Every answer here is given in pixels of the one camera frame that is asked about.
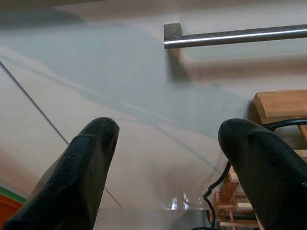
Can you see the green flat board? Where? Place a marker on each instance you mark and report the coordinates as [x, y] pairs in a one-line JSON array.
[[12, 192]]

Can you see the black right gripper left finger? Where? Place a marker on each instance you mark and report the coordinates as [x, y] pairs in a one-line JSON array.
[[72, 182]]

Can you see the orange flat board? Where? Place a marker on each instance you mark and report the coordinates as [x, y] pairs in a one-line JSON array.
[[9, 203]]

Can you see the wooden slatted rack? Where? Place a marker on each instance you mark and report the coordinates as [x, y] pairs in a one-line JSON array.
[[283, 103]]

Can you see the wide beige drawer front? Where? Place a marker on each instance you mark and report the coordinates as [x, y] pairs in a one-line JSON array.
[[144, 83]]

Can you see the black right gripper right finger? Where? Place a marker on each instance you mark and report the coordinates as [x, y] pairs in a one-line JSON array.
[[271, 177]]

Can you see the narrow beige drawer front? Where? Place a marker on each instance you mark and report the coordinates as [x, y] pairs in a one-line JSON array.
[[28, 143]]

